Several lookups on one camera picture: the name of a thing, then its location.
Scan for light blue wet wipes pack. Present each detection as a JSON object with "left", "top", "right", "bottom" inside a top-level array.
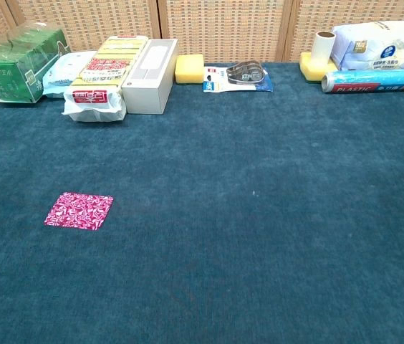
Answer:
[{"left": 42, "top": 49, "right": 99, "bottom": 98}]

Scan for clear box green tea bags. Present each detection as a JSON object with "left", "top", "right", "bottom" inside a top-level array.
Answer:
[{"left": 0, "top": 21, "right": 72, "bottom": 104}]

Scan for white power strip box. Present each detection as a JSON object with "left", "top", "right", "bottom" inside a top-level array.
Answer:
[{"left": 120, "top": 38, "right": 179, "bottom": 115}]

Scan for correction tape blister pack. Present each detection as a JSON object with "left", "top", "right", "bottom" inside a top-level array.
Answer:
[{"left": 203, "top": 60, "right": 274, "bottom": 93}]

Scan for woven wooden folding screen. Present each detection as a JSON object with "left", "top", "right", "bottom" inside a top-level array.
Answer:
[{"left": 0, "top": 0, "right": 404, "bottom": 64}]

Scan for yellow scouring sponge multipack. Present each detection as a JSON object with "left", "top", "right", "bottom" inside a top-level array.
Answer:
[{"left": 61, "top": 34, "right": 150, "bottom": 123}]

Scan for blue plastic wrap roll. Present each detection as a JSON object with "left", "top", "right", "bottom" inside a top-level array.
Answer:
[{"left": 321, "top": 67, "right": 404, "bottom": 94}]

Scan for yellow sponge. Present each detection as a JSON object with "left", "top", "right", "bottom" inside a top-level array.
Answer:
[
  {"left": 174, "top": 53, "right": 206, "bottom": 85},
  {"left": 299, "top": 52, "right": 339, "bottom": 84}
]

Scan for white paper roll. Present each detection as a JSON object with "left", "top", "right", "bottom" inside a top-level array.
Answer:
[{"left": 311, "top": 31, "right": 337, "bottom": 67}]

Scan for teal carpet table mat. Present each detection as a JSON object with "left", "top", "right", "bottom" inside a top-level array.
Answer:
[{"left": 0, "top": 61, "right": 404, "bottom": 344}]

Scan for pink patterned card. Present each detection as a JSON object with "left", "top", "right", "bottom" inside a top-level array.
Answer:
[{"left": 43, "top": 191, "right": 115, "bottom": 232}]

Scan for white blue tissue bag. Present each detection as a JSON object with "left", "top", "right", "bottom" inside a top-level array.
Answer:
[{"left": 330, "top": 20, "right": 404, "bottom": 72}]

